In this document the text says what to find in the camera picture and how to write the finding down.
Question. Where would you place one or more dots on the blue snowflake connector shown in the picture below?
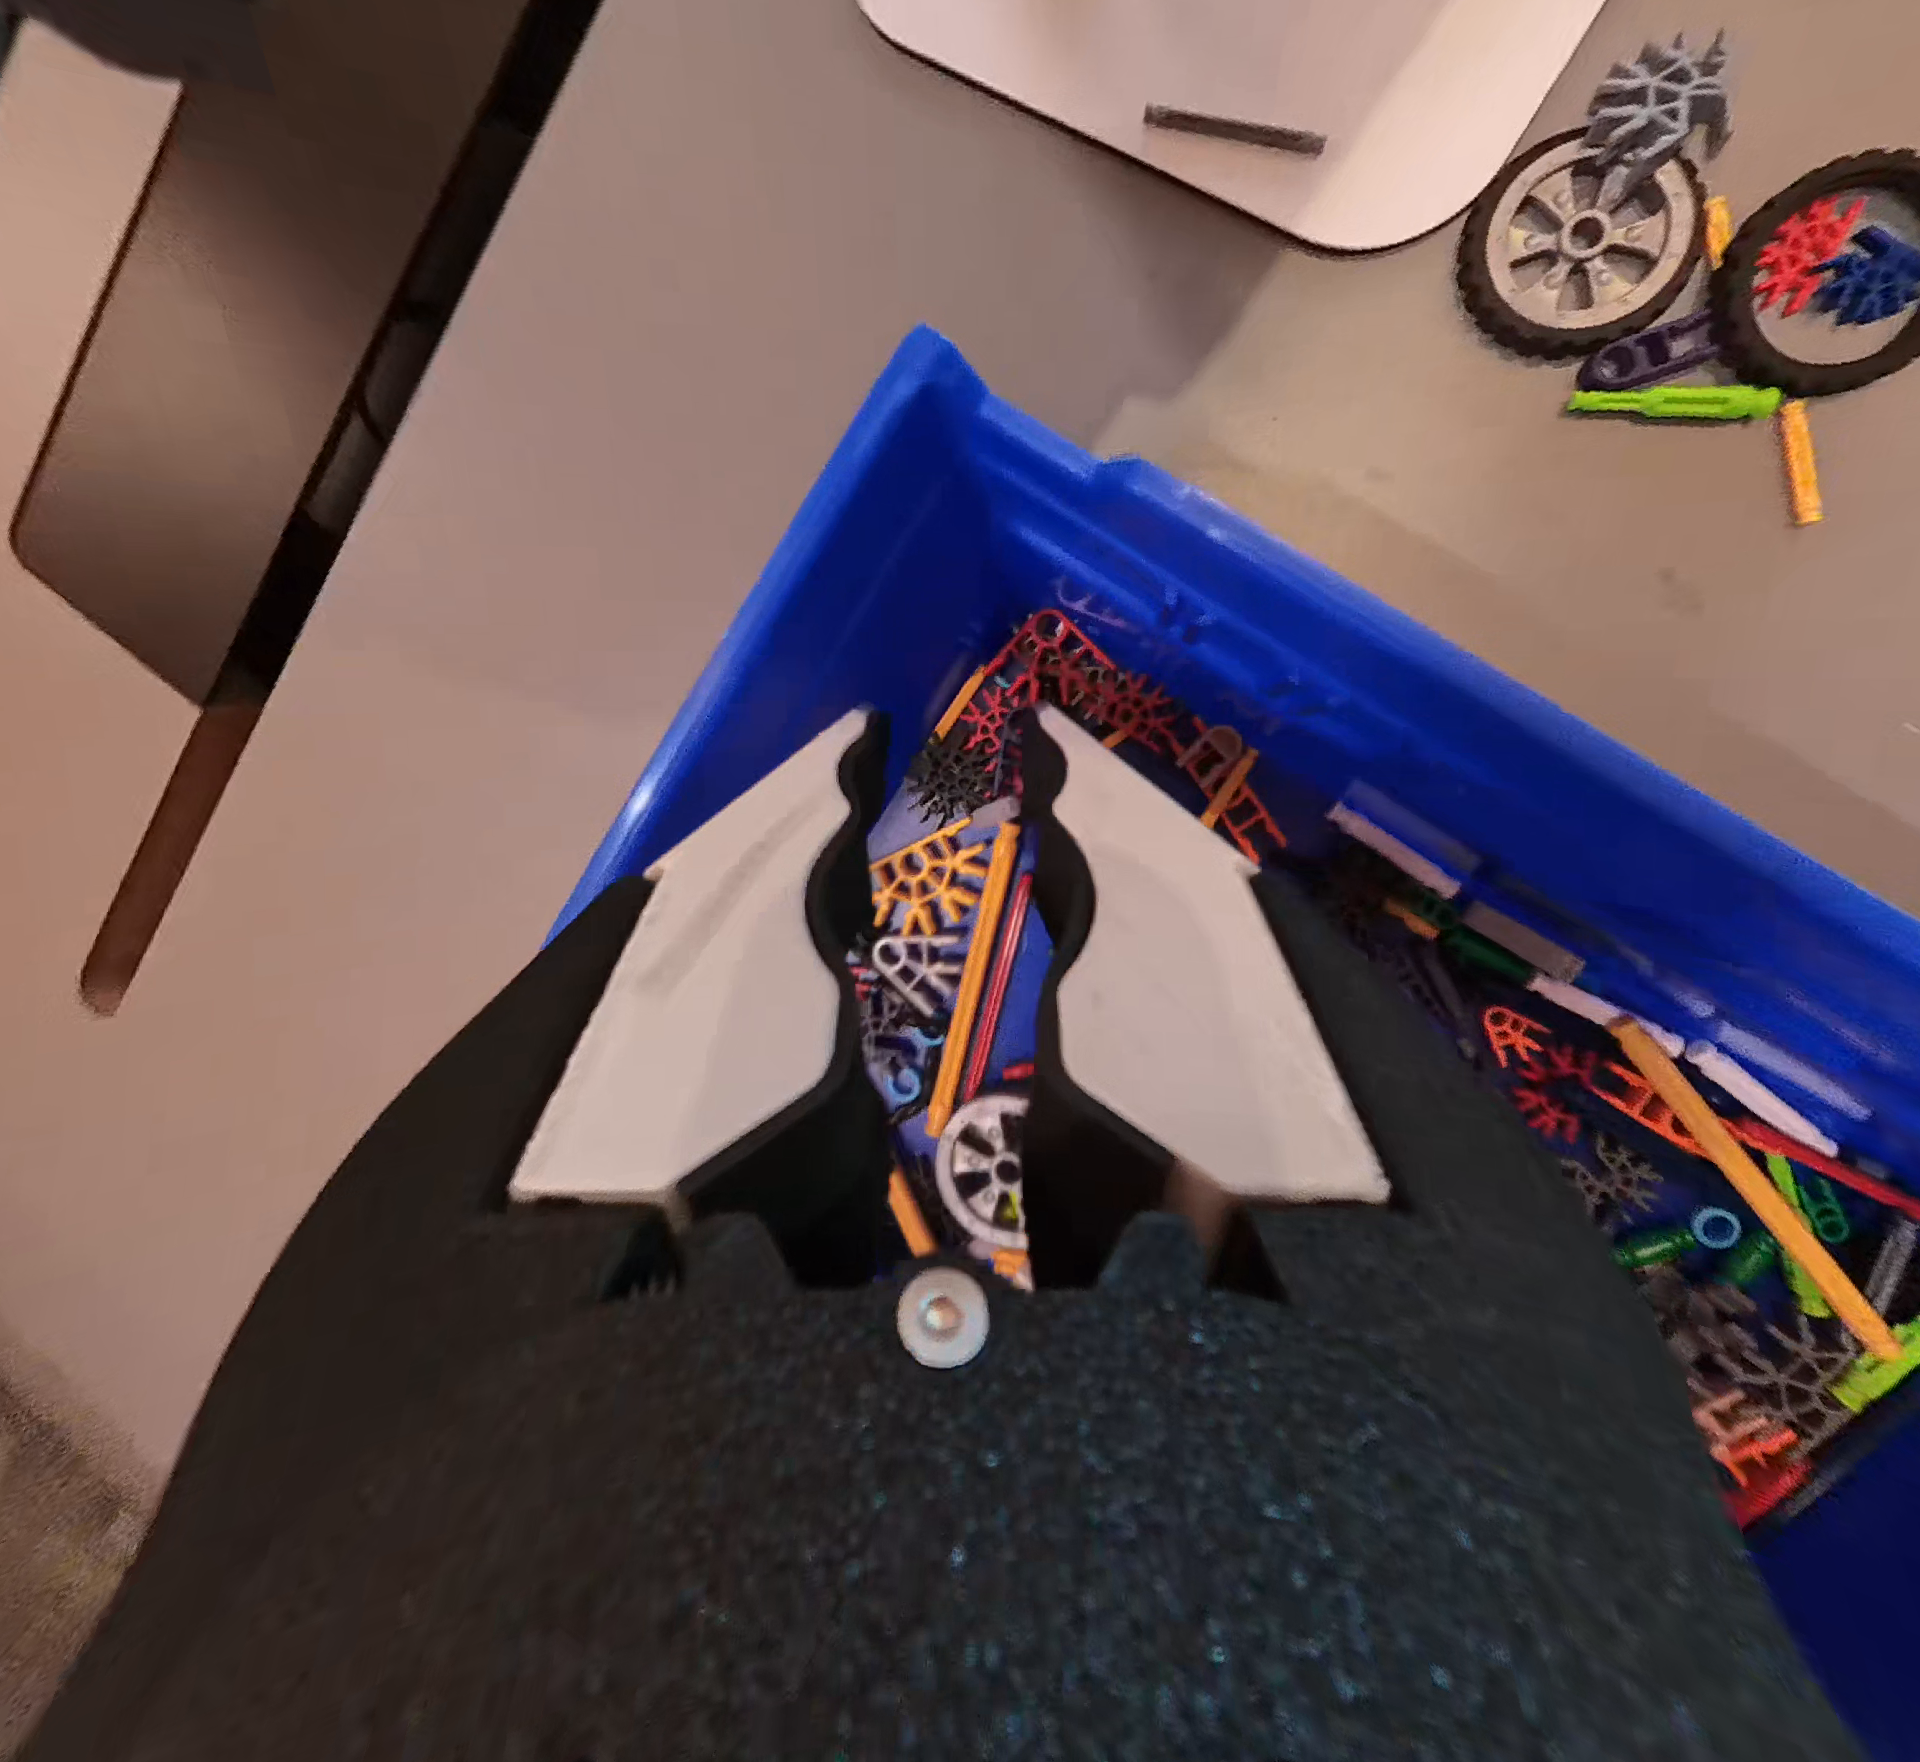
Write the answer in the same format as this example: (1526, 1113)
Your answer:
(1875, 277)

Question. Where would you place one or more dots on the lime green rod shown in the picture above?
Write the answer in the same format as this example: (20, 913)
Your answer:
(1667, 402)

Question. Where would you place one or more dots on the blue plastic bin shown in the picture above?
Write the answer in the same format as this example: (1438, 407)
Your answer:
(1141, 548)

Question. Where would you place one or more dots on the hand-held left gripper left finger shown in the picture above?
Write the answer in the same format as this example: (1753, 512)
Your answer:
(703, 1014)

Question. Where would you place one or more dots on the red snowflake connector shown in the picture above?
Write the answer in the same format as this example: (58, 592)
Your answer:
(1797, 259)

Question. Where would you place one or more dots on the grey fan connector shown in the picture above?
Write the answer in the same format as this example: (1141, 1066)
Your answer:
(1651, 110)

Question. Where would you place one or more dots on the grey wheel with black tyre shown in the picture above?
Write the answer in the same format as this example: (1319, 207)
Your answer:
(1563, 250)

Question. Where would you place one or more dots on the dark grey rod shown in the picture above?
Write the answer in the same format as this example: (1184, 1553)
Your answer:
(1231, 129)

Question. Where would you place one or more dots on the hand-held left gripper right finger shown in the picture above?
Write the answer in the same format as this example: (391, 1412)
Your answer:
(1203, 1027)

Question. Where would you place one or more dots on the pile of construction toy pieces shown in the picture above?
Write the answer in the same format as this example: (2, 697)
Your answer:
(1591, 1086)

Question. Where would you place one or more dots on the purple connector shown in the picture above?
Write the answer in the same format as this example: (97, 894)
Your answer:
(1638, 356)

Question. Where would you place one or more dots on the black rubber tyre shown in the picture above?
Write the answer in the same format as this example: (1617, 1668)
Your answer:
(1737, 291)

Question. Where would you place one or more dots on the orange short rod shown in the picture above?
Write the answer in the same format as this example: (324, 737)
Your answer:
(1721, 229)
(1797, 462)

